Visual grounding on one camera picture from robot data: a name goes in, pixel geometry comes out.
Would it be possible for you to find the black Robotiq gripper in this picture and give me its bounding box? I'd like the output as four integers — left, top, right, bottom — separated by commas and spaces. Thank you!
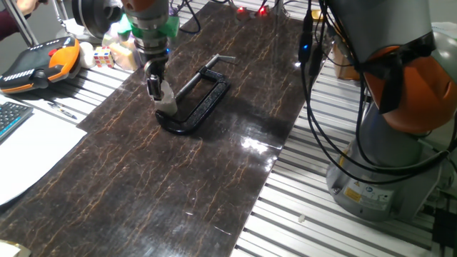
141, 51, 172, 102

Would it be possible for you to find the maroon sleeved forearm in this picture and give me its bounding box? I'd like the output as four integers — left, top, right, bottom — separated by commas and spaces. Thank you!
0, 9, 31, 42

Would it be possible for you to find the white plastic jar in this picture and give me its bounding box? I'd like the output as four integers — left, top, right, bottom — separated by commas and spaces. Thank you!
154, 96, 179, 117

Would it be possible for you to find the person's bare hand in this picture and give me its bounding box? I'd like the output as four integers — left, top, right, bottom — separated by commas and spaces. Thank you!
15, 0, 49, 16

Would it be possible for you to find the black metal C-clamp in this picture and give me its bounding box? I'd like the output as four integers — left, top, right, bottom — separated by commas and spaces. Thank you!
154, 53, 237, 136

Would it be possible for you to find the Rubik's cube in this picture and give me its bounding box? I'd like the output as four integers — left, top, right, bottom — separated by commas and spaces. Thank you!
93, 46, 116, 69

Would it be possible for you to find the white soft rounded toy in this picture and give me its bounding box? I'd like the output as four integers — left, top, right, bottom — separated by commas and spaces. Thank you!
79, 41, 97, 70

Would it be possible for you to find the black round spool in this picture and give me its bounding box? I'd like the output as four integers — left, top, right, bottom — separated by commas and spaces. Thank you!
71, 0, 124, 40

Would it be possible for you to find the dark pen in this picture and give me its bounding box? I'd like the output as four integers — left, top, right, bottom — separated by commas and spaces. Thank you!
46, 101, 78, 120

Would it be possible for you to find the dark marble pattern mat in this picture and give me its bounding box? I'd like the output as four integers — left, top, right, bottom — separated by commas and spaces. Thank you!
0, 0, 324, 257

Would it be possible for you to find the orange black teach pendant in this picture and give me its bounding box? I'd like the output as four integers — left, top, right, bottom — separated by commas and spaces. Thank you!
0, 35, 81, 95

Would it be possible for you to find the large white paper sheet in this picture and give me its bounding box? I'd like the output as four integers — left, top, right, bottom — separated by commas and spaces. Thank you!
0, 93, 88, 207

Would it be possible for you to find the black computer keyboard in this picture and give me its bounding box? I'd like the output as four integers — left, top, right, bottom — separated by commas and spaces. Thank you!
0, 101, 34, 143

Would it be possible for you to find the cardboard box with inserts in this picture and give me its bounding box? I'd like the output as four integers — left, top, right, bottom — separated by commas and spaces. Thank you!
331, 41, 361, 81

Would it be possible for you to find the green printed camera mount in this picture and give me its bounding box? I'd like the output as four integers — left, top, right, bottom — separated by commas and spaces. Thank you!
116, 14, 180, 40

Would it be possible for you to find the slim metal stand post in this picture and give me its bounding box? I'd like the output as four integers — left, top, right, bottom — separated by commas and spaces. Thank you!
271, 0, 286, 17

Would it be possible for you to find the aluminium frame post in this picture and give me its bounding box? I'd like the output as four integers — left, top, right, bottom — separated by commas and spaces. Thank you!
2, 0, 39, 48

